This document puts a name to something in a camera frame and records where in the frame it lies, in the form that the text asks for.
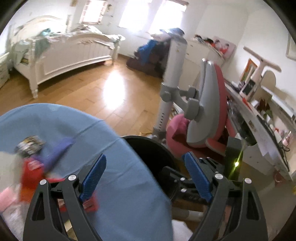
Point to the purple white pump bottle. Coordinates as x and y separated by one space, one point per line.
55 154

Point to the blue round tablecloth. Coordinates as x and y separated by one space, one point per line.
132 205

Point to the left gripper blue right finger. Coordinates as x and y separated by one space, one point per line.
200 180

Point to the framed child photo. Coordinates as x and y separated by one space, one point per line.
224 47

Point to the white nightstand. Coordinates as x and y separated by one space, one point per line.
4 71

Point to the black round trash bin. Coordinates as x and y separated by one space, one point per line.
156 157

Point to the white study desk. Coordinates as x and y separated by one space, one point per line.
265 155

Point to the white wooden bed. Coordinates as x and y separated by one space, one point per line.
43 48

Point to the pink grey desk chair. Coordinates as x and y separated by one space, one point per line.
205 107

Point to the red milk box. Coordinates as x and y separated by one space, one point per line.
33 173

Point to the pile of dark clothes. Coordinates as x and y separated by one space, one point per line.
151 58

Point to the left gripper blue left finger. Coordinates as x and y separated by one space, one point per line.
89 177

